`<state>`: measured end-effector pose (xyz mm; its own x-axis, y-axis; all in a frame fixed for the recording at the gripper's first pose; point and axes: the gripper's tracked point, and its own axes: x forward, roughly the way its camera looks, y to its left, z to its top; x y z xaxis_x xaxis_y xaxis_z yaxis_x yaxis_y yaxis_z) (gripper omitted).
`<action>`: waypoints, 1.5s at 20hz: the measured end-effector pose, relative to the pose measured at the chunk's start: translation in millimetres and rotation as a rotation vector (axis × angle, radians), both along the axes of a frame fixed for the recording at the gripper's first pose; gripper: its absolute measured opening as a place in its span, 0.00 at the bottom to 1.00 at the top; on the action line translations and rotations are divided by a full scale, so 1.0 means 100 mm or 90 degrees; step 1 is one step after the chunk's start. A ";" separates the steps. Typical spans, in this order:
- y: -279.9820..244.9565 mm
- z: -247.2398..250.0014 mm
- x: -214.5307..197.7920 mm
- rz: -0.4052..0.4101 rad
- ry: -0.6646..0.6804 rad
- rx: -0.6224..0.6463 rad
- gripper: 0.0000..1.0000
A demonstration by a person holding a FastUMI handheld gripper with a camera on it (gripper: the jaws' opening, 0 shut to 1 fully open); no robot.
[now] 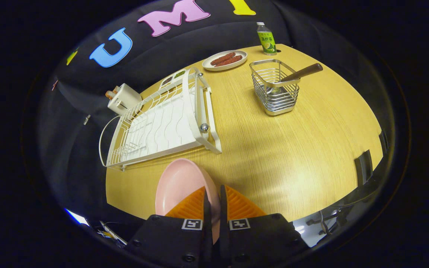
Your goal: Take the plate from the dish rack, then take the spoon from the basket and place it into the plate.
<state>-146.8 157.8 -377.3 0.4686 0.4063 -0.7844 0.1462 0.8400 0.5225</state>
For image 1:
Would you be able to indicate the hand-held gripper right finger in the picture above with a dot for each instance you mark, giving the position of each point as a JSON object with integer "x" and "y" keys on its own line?
{"x": 224, "y": 223}

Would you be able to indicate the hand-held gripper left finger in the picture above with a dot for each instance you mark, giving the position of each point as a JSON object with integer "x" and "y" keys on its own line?
{"x": 207, "y": 223}

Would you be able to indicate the pink plate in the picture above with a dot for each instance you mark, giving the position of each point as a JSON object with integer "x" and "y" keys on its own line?
{"x": 181, "y": 182}

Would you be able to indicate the white plate with sausages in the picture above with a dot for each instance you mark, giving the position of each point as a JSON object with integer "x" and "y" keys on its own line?
{"x": 207, "y": 66}

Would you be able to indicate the white compartment condiment tray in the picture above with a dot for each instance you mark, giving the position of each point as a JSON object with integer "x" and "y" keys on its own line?
{"x": 173, "y": 78}

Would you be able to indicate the white toaster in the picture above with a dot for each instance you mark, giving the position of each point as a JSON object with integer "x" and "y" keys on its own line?
{"x": 125, "y": 98}

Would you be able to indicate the silver metal clip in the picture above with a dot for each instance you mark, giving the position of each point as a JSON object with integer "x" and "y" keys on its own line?
{"x": 86, "y": 119}

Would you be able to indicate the toast slice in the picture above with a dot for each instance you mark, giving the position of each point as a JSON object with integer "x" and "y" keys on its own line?
{"x": 116, "y": 89}
{"x": 109, "y": 95}

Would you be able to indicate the brown sausage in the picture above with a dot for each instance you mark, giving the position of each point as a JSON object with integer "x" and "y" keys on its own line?
{"x": 229, "y": 61}
{"x": 222, "y": 58}

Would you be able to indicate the black backdrop cloth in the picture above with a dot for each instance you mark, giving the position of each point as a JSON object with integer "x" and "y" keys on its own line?
{"x": 155, "y": 52}

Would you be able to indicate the green drink bottle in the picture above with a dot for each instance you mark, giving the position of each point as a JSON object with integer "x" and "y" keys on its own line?
{"x": 267, "y": 41}

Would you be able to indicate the reddish metal clip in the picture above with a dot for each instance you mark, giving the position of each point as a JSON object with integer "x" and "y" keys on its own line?
{"x": 54, "y": 85}

